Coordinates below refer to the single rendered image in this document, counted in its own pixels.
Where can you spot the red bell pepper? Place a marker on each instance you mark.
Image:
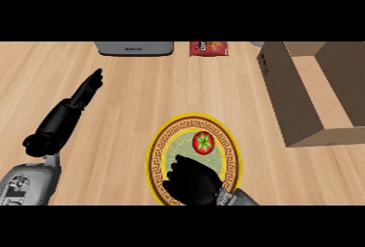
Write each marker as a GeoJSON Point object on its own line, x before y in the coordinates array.
{"type": "Point", "coordinates": [203, 143]}

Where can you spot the grey appliance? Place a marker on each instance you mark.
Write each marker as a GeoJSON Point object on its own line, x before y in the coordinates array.
{"type": "Point", "coordinates": [135, 49]}

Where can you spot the brown cardboard box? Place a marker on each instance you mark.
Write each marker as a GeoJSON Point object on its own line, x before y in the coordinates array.
{"type": "Point", "coordinates": [303, 96]}

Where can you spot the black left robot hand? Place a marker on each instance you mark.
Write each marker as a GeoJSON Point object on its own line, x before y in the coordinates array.
{"type": "Point", "coordinates": [60, 119]}

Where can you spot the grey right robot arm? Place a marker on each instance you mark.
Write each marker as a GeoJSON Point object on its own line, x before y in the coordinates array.
{"type": "Point", "coordinates": [237, 197]}

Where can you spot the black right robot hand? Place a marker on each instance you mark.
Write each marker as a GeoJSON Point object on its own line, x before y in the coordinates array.
{"type": "Point", "coordinates": [194, 183]}

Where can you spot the pale grey object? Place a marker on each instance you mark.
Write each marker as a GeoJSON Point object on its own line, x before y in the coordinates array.
{"type": "Point", "coordinates": [256, 43]}

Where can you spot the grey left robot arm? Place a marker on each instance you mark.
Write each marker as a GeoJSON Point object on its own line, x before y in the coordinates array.
{"type": "Point", "coordinates": [26, 185]}

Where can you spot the red snack bag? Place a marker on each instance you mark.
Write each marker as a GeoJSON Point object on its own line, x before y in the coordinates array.
{"type": "Point", "coordinates": [209, 49]}

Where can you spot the yellow patterned plate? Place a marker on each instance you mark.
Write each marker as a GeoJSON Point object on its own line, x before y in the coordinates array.
{"type": "Point", "coordinates": [165, 160]}

